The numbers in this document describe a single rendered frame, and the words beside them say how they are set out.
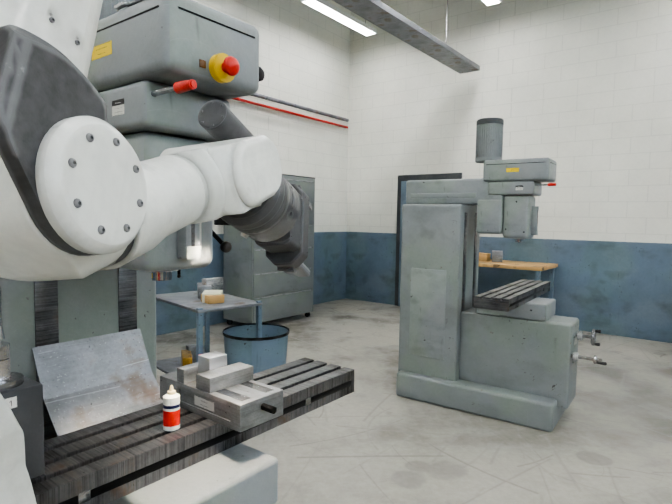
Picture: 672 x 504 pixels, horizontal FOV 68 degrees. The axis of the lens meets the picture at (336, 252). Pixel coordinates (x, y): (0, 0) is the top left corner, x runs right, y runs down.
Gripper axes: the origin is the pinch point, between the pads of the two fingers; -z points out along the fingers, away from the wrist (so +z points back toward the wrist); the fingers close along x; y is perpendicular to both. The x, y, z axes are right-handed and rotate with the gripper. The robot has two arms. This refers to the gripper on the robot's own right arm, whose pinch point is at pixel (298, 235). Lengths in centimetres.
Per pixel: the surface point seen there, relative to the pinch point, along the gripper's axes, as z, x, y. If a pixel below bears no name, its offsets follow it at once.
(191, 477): -44, -42, 42
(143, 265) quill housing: -25, 4, 47
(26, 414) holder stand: -14, -28, 61
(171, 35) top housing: -4, 45, 30
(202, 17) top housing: -8, 52, 26
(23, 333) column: -39, -8, 93
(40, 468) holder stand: -20, -38, 61
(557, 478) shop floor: -262, -66, -59
